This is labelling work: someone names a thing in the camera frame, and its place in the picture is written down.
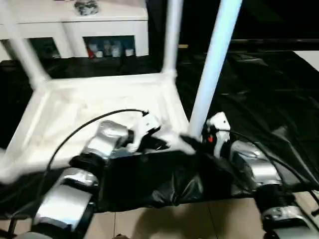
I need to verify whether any black metal frame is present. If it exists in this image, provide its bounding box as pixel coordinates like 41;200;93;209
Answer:
230;38;319;51

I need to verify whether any black plastic mat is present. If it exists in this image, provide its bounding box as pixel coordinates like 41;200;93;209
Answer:
0;49;319;221

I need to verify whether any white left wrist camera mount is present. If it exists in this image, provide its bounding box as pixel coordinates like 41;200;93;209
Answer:
129;112;163;153

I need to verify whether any white cabinet with glass doors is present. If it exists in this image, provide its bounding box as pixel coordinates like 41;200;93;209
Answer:
0;0;150;60

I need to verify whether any white plastic table top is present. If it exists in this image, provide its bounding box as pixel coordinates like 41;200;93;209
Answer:
0;70;198;185

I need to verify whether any white plastic table leg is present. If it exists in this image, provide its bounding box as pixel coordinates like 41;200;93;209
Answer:
187;0;244;140
0;0;51;90
161;0;184;76

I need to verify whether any grey crumpled bag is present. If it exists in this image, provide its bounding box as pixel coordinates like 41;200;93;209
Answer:
73;0;101;17

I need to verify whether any white flat panel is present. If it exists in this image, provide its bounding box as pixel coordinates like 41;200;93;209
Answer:
293;49;319;67

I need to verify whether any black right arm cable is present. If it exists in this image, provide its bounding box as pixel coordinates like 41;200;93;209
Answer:
216;128;319;221

